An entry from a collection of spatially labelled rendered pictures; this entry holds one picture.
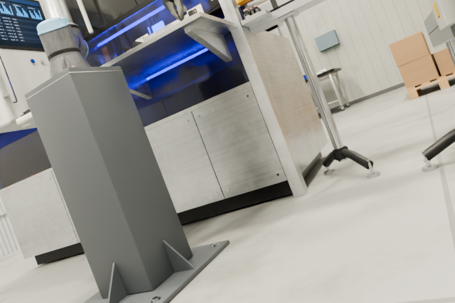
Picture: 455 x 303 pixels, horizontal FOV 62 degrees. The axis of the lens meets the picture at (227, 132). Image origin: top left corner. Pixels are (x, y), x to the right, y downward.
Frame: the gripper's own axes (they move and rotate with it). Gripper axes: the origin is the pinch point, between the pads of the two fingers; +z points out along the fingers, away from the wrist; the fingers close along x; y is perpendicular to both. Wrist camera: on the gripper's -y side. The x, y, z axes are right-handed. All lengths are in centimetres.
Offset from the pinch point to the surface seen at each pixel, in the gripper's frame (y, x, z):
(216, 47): 20.6, -2.4, 12.5
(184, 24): -4.9, -3.1, 5.4
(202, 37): 9.6, -2.4, 9.0
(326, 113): 50, -32, 59
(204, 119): 35, 24, 40
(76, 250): 41, 150, 87
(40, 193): 35, 155, 44
